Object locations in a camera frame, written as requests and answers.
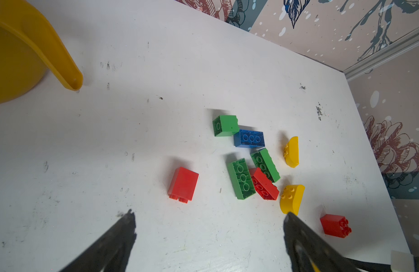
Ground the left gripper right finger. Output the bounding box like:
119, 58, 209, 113
283, 212, 358, 272

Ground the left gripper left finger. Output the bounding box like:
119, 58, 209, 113
62, 210, 137, 272

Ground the red square lego brick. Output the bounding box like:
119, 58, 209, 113
167, 167, 199, 203
320, 214, 352, 238

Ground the red long lego brick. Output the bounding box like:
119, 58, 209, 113
249, 168, 279, 201

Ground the green long lego brick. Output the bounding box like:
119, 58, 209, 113
227, 158, 256, 200
250, 148, 280, 183

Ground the yellow curved lego lower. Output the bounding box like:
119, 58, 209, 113
280, 185, 305, 215

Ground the yellow curved lego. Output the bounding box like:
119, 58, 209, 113
284, 136, 300, 168
280, 185, 305, 215

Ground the yellow curved lego upper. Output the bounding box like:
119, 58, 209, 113
284, 136, 300, 168

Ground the blue lego brick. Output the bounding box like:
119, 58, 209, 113
233, 129, 265, 148

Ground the green square lego brick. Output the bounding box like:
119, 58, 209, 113
212, 115, 240, 137

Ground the yellow pot with black lid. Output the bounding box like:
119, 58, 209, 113
0, 1, 83, 104

